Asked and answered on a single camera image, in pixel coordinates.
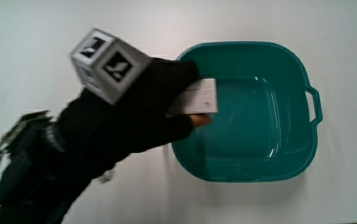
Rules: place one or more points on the person's left hand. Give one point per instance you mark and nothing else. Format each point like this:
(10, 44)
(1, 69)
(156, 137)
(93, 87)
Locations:
(125, 124)

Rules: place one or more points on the white milk carton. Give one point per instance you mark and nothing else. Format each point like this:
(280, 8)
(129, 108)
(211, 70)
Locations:
(202, 97)

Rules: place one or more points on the teal plastic basin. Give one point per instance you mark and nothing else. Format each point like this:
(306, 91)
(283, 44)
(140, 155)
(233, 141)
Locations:
(259, 130)

